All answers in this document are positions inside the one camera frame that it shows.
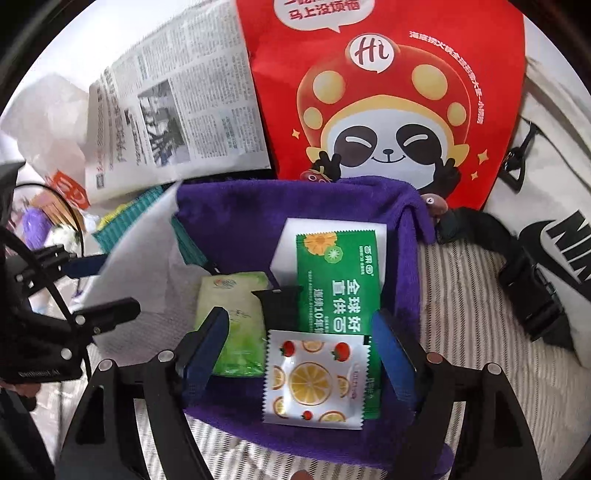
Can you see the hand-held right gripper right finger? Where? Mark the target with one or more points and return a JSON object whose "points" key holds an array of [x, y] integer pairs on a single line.
{"points": [[392, 360]]}

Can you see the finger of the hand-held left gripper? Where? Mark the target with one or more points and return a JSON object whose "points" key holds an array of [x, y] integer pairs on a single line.
{"points": [[69, 265], [106, 314]]}

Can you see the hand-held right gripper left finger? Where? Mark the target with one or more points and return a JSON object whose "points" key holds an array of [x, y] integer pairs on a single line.
{"points": [[203, 364]]}

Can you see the light green tissue pack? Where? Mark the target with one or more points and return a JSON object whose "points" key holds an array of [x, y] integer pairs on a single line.
{"points": [[235, 332]]}

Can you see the white tissue paper sheet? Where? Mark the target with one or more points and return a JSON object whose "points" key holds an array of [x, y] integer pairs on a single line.
{"points": [[152, 286]]}

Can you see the white orange print sachet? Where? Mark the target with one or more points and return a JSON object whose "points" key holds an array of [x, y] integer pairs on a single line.
{"points": [[314, 383]]}

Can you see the green printed wipe packet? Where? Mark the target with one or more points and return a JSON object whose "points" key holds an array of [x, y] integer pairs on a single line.
{"points": [[341, 286]]}

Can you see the white sponge block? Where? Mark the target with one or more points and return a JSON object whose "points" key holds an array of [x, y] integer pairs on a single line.
{"points": [[286, 249]]}

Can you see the purple towel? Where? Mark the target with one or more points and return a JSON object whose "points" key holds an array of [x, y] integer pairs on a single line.
{"points": [[231, 221]]}

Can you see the white plastic shopping bag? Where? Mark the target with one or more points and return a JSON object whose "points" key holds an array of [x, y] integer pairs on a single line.
{"points": [[46, 115]]}

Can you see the newspaper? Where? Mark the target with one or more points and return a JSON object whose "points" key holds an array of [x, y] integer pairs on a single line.
{"points": [[184, 92]]}

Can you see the white waist bag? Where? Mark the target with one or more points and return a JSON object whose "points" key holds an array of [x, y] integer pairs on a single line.
{"points": [[545, 184]]}

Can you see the red panda paper bag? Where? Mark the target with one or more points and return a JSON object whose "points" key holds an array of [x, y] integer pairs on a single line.
{"points": [[392, 55]]}

